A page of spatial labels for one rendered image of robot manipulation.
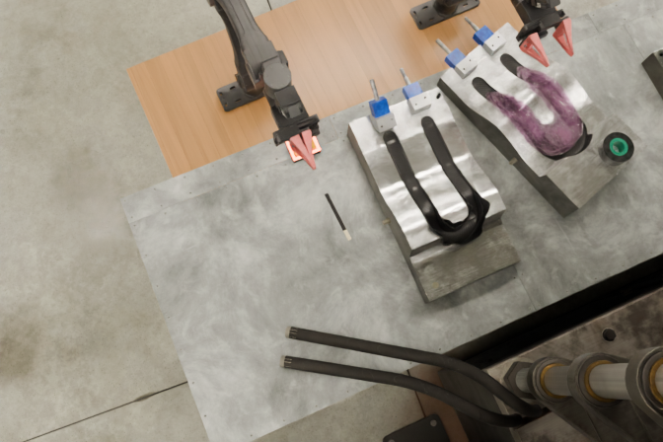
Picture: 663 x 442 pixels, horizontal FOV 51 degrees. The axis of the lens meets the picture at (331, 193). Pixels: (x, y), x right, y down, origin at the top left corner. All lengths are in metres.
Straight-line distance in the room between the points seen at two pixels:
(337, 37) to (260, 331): 0.84
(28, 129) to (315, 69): 1.37
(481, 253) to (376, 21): 0.73
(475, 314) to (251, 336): 0.57
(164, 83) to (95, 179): 0.90
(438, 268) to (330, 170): 0.39
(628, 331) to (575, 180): 0.42
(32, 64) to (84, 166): 0.49
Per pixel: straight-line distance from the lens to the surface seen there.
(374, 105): 1.78
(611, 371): 1.31
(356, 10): 2.07
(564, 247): 1.94
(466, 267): 1.79
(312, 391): 1.79
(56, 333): 2.75
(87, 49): 3.03
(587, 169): 1.89
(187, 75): 2.00
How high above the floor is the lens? 2.59
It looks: 75 degrees down
